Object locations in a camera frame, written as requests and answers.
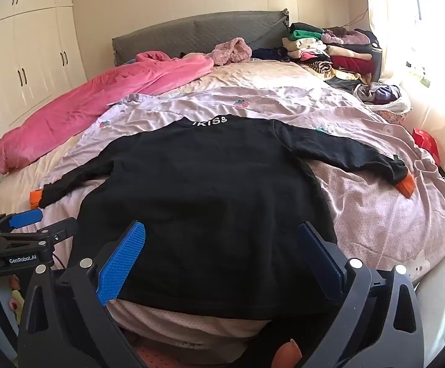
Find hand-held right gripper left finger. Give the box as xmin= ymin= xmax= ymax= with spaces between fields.
xmin=17 ymin=220 xmax=146 ymax=368

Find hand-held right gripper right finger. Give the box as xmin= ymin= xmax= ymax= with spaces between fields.
xmin=297 ymin=220 xmax=426 ymax=368

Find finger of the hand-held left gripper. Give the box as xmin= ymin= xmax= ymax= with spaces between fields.
xmin=0 ymin=208 xmax=44 ymax=235
xmin=0 ymin=217 xmax=78 ymax=252

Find black sweater with orange cuffs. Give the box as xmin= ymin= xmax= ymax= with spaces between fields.
xmin=30 ymin=115 xmax=415 ymax=320

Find white bag of clothes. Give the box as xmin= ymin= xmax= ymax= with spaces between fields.
xmin=353 ymin=82 xmax=413 ymax=115

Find pile of folded clothes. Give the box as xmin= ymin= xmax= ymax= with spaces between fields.
xmin=282 ymin=22 xmax=380 ymax=85

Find person's right hand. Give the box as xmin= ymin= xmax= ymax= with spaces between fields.
xmin=272 ymin=339 xmax=303 ymax=368

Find purple printed blanket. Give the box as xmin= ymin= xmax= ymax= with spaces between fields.
xmin=0 ymin=84 xmax=445 ymax=353

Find pink duvet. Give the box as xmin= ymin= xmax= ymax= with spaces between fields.
xmin=0 ymin=50 xmax=215 ymax=175

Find red plastic bag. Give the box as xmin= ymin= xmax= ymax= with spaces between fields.
xmin=412 ymin=128 xmax=441 ymax=165

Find white wardrobe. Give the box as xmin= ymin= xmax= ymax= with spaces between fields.
xmin=0 ymin=0 xmax=89 ymax=139

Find floral fabric storage box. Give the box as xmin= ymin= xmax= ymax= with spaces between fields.
xmin=378 ymin=109 xmax=411 ymax=125

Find beige bed sheet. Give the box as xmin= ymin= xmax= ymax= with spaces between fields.
xmin=0 ymin=59 xmax=330 ymax=215

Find grey bedside cabinet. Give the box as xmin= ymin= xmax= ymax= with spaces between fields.
xmin=372 ymin=48 xmax=384 ymax=83

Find dark navy garment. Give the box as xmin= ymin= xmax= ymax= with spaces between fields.
xmin=252 ymin=47 xmax=290 ymax=62

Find grey quilted headboard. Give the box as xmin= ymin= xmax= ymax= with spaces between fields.
xmin=111 ymin=10 xmax=290 ymax=66

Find pink fluffy garment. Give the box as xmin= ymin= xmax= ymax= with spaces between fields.
xmin=212 ymin=37 xmax=253 ymax=66

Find cream curtain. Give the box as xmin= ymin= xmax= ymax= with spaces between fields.
xmin=364 ymin=0 xmax=445 ymax=154

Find white bed frame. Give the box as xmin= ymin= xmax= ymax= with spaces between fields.
xmin=414 ymin=251 xmax=445 ymax=357

